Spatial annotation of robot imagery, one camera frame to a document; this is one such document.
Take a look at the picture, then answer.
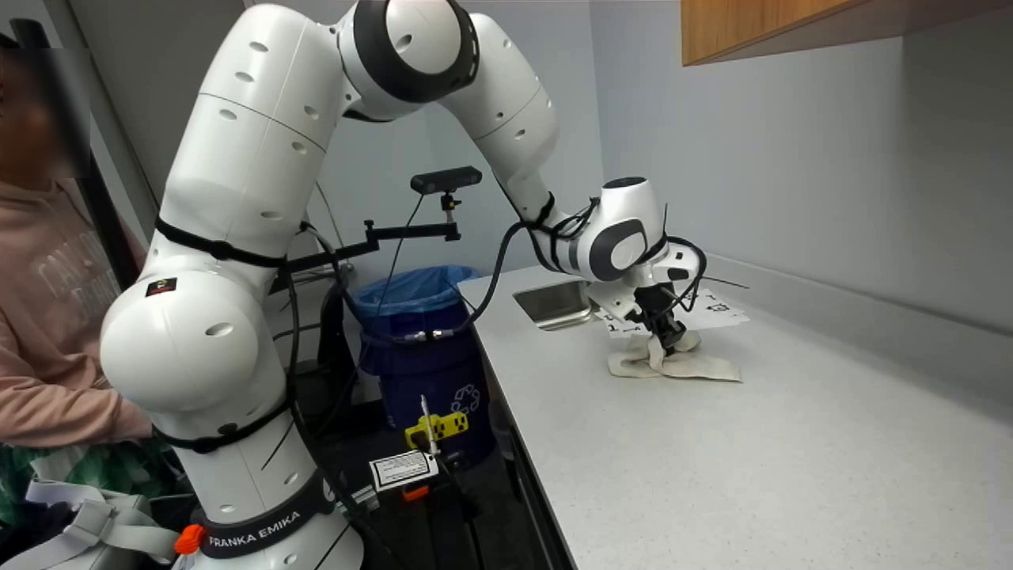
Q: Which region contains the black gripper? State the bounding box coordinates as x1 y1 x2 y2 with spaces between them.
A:
633 284 689 371

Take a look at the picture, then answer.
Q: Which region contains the cream cloth towel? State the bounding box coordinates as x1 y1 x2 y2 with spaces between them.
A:
608 333 741 383

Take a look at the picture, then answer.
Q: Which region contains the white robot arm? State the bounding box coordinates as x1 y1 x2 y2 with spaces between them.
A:
102 0 705 570

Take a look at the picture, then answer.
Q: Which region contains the white paper sheet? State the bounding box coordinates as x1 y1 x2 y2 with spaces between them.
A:
590 281 747 336

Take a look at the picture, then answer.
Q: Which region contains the stainless steel sink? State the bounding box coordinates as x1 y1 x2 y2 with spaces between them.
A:
513 281 592 327

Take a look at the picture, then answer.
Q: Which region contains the yellow clamp tool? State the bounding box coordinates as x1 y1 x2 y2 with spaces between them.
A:
405 408 469 452

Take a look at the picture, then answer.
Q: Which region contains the blue trash bin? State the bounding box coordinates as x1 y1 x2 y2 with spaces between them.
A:
353 265 496 468

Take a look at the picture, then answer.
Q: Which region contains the white label tag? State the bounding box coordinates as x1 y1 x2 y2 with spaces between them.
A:
371 451 439 490

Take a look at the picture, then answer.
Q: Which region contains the green patterned cloth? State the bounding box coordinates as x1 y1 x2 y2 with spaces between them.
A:
0 441 192 530

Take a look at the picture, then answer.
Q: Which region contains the person in pink shirt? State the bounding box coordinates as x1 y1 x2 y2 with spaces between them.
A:
0 39 154 451

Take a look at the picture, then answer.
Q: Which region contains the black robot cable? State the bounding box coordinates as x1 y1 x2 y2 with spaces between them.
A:
273 194 710 351

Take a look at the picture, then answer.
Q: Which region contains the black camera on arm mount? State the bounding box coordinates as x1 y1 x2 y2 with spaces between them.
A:
282 166 485 278

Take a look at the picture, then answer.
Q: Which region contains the wooden wall cabinet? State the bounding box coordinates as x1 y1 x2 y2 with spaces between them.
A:
681 0 1013 68

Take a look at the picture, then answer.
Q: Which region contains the grey strap bag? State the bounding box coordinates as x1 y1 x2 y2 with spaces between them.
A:
0 480 177 570

